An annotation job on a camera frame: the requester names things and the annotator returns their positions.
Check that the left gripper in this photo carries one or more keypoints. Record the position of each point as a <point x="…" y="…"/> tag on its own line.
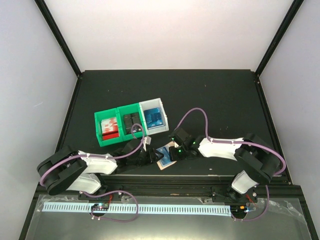
<point x="152" y="157"/>

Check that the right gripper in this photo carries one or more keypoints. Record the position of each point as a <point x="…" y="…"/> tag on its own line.
<point x="174" y="157"/>

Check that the blue VIP card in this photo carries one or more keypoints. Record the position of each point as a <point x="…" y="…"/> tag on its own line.
<point x="167" y="162"/>

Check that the tan leather card holder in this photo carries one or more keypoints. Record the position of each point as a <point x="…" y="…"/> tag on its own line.
<point x="168" y="145"/>

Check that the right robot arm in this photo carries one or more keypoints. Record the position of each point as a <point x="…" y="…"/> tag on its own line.
<point x="259" y="163"/>

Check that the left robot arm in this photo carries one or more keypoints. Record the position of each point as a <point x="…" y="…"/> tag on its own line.
<point x="75" y="170"/>

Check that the blue card stack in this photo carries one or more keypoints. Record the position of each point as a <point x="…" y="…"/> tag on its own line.
<point x="153" y="118"/>

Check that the black card stack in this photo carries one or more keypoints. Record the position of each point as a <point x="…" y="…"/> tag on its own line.
<point x="132" y="122"/>

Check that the red white card stack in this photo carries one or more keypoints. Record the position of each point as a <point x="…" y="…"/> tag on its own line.
<point x="109" y="128"/>

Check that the white bin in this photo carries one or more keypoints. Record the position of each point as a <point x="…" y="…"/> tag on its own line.
<point x="157" y="102"/>

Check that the green bin middle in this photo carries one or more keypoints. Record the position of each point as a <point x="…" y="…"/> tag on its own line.
<point x="126" y="109"/>

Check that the green bin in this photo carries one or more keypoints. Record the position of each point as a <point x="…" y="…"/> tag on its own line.
<point x="98" y="117"/>
<point x="126" y="109"/>

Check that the green bin left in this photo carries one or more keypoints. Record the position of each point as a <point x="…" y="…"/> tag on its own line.
<point x="98" y="117"/>

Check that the left circuit board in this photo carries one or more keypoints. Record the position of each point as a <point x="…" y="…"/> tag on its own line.
<point x="99" y="207"/>

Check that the circuit board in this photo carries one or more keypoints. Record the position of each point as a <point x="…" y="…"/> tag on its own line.
<point x="99" y="207"/>
<point x="237" y="209"/>

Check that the right circuit board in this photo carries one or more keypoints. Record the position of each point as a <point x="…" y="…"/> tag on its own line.
<point x="237" y="209"/>

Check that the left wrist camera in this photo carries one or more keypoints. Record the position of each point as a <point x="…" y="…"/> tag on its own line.
<point x="147" y="140"/>

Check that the white slotted cable duct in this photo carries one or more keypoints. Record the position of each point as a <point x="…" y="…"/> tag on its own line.
<point x="154" y="209"/>

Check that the black frame post right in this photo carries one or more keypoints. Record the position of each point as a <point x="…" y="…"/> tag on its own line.
<point x="282" y="29"/>

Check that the black frame post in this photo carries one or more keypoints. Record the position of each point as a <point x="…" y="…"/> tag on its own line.
<point x="49" y="19"/>
<point x="282" y="29"/>

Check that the black frame post left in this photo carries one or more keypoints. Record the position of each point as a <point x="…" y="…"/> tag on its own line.
<point x="49" y="19"/>

